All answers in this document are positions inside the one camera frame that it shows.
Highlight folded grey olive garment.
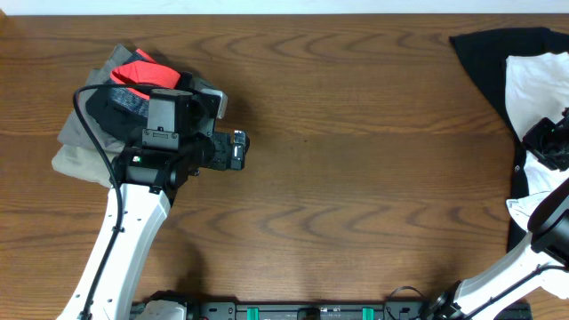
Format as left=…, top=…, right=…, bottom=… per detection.
left=52, top=44, right=134, bottom=188

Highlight black garment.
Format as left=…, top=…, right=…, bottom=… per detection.
left=449, top=27, right=569, bottom=252

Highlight white t-shirt with robot print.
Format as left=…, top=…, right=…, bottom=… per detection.
left=505, top=52, right=568, bottom=232

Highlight folded black red shorts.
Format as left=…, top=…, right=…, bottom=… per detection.
left=85, top=49, right=193, bottom=142

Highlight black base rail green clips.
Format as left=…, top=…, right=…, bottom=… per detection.
left=128, top=290, right=533, bottom=320

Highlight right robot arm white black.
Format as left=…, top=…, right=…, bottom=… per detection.
left=419, top=181, right=568, bottom=319

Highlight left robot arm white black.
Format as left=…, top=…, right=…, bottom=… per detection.
left=60, top=85, right=249, bottom=319

